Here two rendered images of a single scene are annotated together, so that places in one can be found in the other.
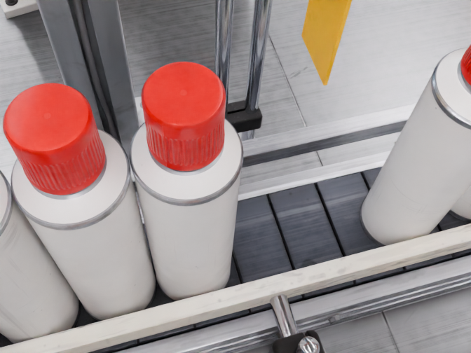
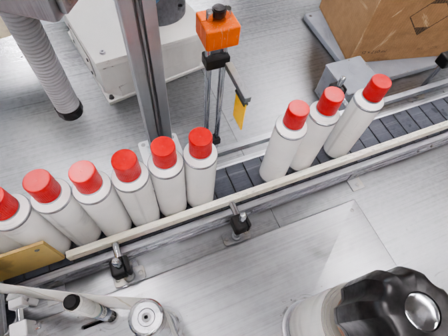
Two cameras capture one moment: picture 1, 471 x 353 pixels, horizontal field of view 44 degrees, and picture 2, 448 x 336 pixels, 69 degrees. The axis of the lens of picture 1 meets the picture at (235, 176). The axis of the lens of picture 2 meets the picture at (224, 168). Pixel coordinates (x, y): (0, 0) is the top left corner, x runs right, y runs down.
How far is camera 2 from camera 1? 0.21 m
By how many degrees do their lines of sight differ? 4
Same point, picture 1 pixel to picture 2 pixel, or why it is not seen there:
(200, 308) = (205, 208)
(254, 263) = (222, 193)
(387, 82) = (267, 121)
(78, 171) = (171, 161)
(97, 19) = (161, 110)
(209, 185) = (209, 163)
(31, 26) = (121, 107)
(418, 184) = (275, 159)
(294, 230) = (235, 179)
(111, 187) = (179, 165)
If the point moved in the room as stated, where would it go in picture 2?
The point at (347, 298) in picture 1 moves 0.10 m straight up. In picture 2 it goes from (256, 202) to (265, 178)
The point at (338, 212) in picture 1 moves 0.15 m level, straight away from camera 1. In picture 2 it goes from (251, 172) to (273, 117)
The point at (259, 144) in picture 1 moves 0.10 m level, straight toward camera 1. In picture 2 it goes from (221, 149) to (217, 201)
